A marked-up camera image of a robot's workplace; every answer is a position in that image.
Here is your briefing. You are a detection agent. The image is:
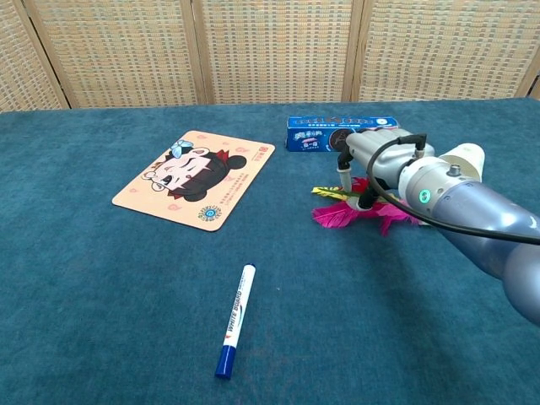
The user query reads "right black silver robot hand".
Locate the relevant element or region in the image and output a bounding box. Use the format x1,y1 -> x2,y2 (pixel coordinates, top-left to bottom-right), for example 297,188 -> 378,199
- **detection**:
336,128 -> 436,211

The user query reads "colourful feather shuttlecock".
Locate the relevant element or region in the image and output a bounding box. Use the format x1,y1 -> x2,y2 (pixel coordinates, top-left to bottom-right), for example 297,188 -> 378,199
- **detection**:
310,176 -> 432,237

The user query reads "blue cookie box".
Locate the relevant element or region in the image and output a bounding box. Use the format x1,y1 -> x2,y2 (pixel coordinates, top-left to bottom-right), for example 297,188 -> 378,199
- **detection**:
286,115 -> 401,154

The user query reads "bamboo folding screen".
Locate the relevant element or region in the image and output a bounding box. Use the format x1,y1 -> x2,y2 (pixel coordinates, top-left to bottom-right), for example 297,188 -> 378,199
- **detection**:
0,0 -> 540,113

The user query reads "pink cartoon mouse pad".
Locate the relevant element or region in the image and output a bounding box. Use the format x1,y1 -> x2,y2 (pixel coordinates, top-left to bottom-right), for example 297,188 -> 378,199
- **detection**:
111,129 -> 276,233

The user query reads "white blue whiteboard marker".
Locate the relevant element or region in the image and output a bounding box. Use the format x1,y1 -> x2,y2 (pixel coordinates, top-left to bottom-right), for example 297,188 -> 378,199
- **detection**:
214,263 -> 257,380

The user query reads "blue felt table cover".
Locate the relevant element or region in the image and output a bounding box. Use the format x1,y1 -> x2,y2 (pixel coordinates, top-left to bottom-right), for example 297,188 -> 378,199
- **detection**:
0,97 -> 540,405

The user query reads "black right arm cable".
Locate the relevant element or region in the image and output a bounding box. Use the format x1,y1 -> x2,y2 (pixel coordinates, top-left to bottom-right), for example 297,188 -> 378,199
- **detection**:
365,132 -> 540,246

